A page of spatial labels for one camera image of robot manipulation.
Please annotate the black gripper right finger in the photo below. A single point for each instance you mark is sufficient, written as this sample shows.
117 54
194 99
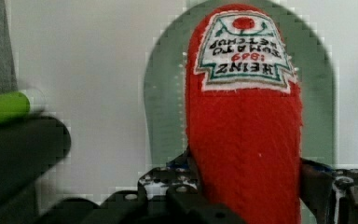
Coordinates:
330 194

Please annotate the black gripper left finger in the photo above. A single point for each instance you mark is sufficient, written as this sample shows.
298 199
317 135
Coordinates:
173 193

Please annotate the red plush ketchup bottle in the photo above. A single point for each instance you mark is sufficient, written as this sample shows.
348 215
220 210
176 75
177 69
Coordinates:
243 115

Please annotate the green perforated strainer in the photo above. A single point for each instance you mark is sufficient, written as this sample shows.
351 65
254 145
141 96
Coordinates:
164 92

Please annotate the black cylindrical object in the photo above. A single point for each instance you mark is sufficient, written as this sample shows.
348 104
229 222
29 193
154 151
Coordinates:
28 148

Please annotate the green spatula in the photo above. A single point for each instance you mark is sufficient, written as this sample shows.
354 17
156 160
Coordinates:
13 105

